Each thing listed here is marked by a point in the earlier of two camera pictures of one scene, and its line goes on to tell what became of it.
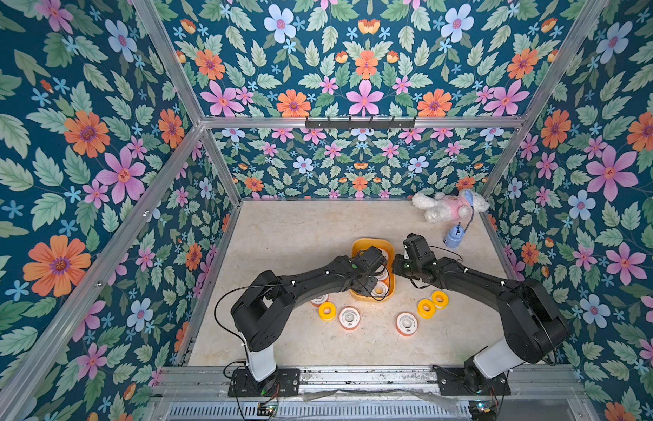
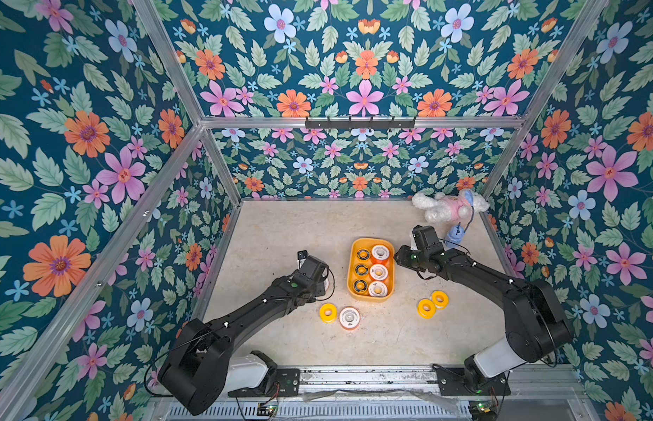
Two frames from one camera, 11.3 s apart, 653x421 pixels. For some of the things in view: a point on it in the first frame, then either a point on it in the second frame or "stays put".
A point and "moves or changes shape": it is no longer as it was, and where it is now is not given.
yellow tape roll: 327,311 stays put
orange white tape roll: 406,324 moves or changes shape
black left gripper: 372,281 to 320,288
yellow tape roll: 426,309 stays put
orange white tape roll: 380,289 stays put
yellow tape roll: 440,299 stays put
